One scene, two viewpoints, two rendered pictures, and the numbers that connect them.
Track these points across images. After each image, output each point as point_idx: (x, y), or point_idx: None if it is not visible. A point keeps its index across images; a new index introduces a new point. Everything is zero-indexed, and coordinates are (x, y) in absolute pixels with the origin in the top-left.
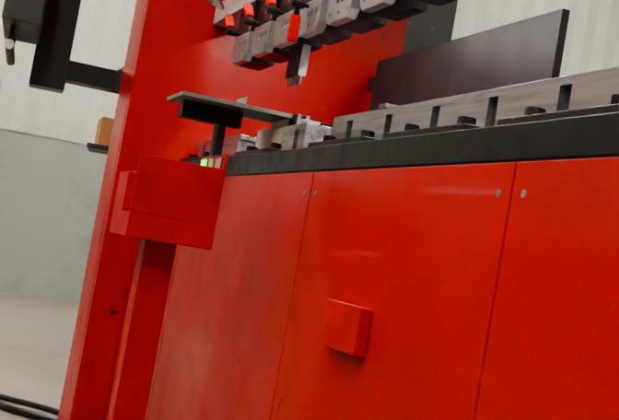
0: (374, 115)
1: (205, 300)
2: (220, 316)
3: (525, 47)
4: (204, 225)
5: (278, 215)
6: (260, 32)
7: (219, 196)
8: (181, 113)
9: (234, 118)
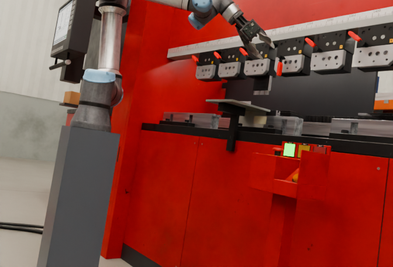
0: (388, 123)
1: (243, 205)
2: (269, 218)
3: (348, 79)
4: (323, 186)
5: (340, 175)
6: (226, 66)
7: (328, 170)
8: (222, 109)
9: (242, 111)
